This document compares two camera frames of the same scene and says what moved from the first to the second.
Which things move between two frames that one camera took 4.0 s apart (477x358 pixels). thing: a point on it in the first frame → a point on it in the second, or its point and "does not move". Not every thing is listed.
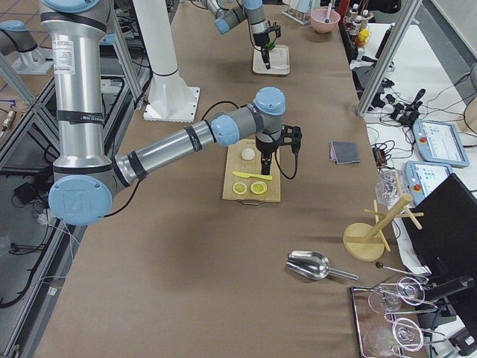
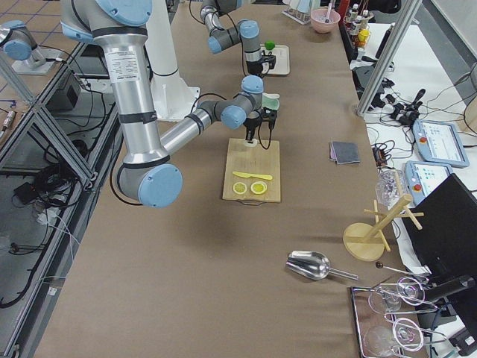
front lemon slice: [239, 188] does not move
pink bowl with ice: [318, 20] does not move
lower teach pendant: [421, 176] does not move
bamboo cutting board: [235, 162] does not move
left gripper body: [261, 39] → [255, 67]
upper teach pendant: [440, 142] does not move
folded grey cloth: [343, 152] does not move
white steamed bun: [248, 154] → [250, 143]
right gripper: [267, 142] → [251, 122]
